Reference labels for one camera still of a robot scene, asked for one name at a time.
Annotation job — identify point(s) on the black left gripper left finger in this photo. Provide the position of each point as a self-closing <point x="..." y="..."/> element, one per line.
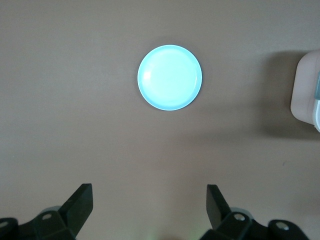
<point x="80" y="207"/>

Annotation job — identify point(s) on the white lidded storage box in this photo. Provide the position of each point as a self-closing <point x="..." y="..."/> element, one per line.
<point x="303" y="87"/>

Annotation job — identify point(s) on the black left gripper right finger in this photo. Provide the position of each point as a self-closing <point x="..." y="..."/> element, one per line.
<point x="216" y="210"/>

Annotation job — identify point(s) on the light blue round plate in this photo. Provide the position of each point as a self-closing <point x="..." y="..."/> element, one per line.
<point x="170" y="77"/>

